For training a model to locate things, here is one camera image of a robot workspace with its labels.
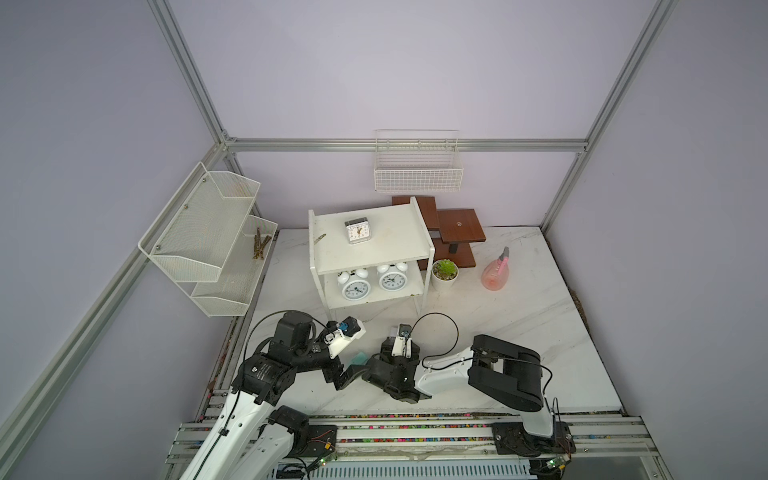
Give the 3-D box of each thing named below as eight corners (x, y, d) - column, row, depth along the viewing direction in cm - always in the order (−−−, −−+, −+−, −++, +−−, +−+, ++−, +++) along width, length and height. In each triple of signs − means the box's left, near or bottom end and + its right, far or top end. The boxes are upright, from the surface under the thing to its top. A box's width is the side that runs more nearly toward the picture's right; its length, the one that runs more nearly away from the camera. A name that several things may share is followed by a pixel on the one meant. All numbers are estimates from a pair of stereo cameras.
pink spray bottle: (489, 294, 104) (503, 265, 91) (478, 279, 108) (490, 250, 95) (504, 287, 106) (520, 258, 93) (493, 273, 109) (506, 243, 97)
